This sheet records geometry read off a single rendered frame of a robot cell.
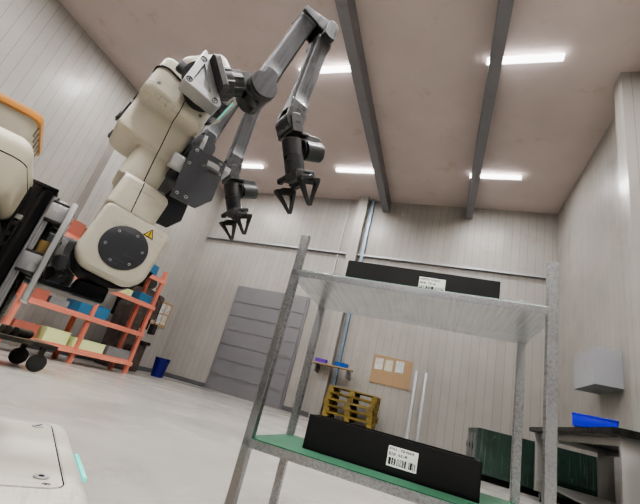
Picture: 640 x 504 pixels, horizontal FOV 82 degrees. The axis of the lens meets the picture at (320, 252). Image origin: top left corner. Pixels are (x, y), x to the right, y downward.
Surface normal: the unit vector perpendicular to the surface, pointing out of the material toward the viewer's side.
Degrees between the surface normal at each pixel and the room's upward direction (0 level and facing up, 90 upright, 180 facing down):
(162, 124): 90
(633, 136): 90
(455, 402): 90
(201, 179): 90
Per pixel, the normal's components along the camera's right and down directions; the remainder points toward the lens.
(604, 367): -0.26, -0.41
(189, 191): 0.61, -0.15
